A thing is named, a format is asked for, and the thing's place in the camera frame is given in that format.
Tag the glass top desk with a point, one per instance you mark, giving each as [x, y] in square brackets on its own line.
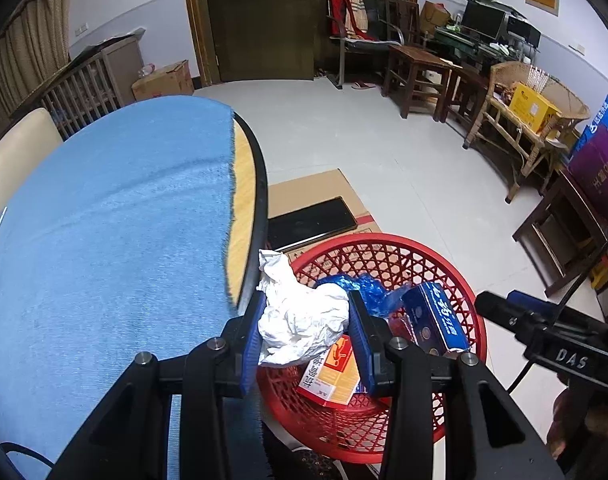
[484, 47]

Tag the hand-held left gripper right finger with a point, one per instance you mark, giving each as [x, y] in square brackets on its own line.
[359, 350]

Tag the black computer monitor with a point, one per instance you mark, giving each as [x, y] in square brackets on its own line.
[484, 22]

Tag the white paper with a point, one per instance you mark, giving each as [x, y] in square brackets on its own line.
[299, 315]

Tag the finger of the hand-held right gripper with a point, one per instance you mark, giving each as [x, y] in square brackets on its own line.
[504, 315]
[554, 310]

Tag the brown cardboard box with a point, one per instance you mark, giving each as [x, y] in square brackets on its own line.
[164, 82]

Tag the dark wooden chair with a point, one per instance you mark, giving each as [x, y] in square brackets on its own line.
[414, 65]

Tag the white wall socket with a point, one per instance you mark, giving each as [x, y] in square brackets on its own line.
[80, 28]

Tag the red striped cloth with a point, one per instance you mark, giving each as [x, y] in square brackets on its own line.
[341, 10]

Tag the blue and white box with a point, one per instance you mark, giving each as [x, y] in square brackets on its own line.
[606, 120]

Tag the yellow box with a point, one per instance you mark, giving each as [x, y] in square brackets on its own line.
[531, 107]

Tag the purple box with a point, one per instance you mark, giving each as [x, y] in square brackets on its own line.
[599, 170]

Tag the person's right hand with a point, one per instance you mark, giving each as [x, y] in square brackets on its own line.
[579, 425]

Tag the dark wooden side table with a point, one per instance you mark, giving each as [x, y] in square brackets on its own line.
[559, 220]

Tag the metal frame chair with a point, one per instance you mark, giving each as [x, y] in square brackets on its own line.
[359, 50]

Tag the wicker chair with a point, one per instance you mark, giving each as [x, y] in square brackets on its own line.
[509, 125]

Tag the blue toothpaste box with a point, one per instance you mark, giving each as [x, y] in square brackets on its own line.
[439, 320]

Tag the blue table cloth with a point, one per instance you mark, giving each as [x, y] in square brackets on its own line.
[109, 260]

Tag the beige leather sofa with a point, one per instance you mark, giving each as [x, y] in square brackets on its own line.
[19, 140]

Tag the black tablet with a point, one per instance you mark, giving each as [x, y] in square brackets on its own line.
[309, 222]

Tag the dark wooden stool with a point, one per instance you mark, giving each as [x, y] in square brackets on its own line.
[464, 90]

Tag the orange box with red edges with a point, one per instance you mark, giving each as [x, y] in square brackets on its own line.
[334, 375]

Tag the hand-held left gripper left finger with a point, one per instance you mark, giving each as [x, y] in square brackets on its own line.
[251, 355]

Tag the red plastic mesh basket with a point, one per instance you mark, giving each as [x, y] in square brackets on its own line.
[354, 435]

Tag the small open cardboard box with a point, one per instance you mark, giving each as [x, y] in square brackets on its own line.
[434, 17]

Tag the beige curtain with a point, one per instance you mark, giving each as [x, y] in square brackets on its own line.
[24, 50]

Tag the wooden baby crib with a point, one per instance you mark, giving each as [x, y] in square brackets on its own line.
[99, 85]

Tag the dark wooden glazed door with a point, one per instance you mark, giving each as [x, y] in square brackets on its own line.
[264, 25]

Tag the blue plastic bag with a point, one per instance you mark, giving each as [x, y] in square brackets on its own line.
[379, 295]

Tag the round wooden table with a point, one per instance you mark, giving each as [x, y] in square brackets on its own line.
[244, 185]

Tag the flattened cardboard sheet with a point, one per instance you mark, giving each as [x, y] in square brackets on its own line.
[324, 185]

